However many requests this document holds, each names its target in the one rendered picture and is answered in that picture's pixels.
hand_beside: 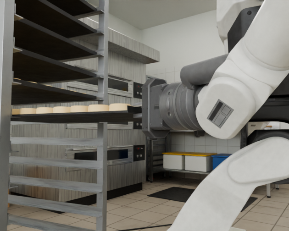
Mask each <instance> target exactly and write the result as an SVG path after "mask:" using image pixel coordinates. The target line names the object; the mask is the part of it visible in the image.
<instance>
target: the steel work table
mask: <svg viewBox="0 0 289 231"><path fill-rule="evenodd" d="M268 126H272V127H265V128H263V130H264V129H280V126H279V122H270V123H269V124H268ZM171 132H194V131H193V130H170V132H169V133H168V152H171V151H172V150H171ZM153 170H160V171H169V177H170V178H171V176H172V171H173V172H183V173H193V174H203V175H209V174H210V173H211V172H212V171H208V172H198V171H188V170H173V169H164V168H163V166H162V167H157V168H153V140H150V182H151V183H152V182H153ZM276 189H277V190H278V189H279V184H276ZM267 198H271V187H270V183H268V184H267Z"/></svg>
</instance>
